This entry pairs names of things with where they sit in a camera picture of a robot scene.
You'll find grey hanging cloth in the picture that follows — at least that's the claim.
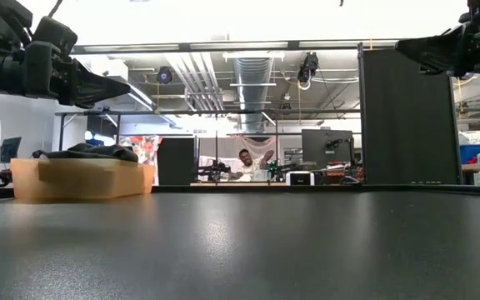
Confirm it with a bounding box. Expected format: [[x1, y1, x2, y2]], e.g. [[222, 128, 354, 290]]
[[197, 133, 278, 168]]

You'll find floral cloth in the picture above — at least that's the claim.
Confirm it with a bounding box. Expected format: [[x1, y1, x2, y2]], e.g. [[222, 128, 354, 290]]
[[118, 134, 163, 168]]

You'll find white box device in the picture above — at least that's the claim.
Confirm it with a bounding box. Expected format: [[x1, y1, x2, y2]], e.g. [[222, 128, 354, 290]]
[[284, 169, 316, 187]]

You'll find black divider panel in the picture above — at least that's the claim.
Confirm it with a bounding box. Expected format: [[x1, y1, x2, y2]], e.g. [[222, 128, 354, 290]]
[[357, 41, 463, 186]]

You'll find black ceiling camera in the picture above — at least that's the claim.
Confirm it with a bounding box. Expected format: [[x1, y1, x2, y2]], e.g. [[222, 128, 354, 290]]
[[155, 65, 174, 85]]

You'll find orange plastic basket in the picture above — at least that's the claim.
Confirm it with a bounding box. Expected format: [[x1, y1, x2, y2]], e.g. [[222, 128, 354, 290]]
[[9, 157, 157, 200]]

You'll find person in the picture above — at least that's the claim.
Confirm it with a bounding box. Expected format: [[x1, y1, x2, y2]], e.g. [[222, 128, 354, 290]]
[[232, 147, 277, 183]]

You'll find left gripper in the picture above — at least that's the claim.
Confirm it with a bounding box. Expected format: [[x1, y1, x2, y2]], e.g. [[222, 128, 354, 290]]
[[22, 39, 132, 110]]

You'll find black desk frame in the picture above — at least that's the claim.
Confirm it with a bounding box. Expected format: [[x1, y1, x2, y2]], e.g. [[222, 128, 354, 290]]
[[54, 108, 121, 153]]

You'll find black hanging camera rig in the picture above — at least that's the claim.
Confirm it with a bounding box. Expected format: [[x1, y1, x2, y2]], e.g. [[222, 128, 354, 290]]
[[297, 52, 320, 91]]

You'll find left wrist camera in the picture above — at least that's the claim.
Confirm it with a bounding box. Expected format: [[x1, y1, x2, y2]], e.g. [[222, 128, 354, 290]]
[[31, 15, 78, 58]]

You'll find blue storage bin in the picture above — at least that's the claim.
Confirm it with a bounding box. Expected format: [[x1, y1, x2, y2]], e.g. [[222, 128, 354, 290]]
[[458, 143, 480, 165]]

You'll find black cabinet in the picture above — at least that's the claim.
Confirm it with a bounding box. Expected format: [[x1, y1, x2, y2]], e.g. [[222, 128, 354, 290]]
[[157, 137, 197, 186]]

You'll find black table frame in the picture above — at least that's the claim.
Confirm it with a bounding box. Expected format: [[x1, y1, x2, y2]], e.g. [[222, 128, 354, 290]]
[[0, 182, 480, 202]]

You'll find black towel white tag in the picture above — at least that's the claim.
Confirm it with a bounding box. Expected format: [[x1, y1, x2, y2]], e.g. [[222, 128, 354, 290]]
[[31, 142, 140, 164]]

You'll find silver ventilation duct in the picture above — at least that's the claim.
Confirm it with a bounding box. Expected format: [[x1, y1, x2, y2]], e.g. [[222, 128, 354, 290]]
[[233, 57, 274, 134]]

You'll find small black monitor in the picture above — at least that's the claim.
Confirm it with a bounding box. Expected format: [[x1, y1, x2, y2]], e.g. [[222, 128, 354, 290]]
[[0, 136, 23, 164]]

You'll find black computer monitor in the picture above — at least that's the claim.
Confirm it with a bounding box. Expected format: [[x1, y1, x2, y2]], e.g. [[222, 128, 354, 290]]
[[301, 127, 355, 166]]

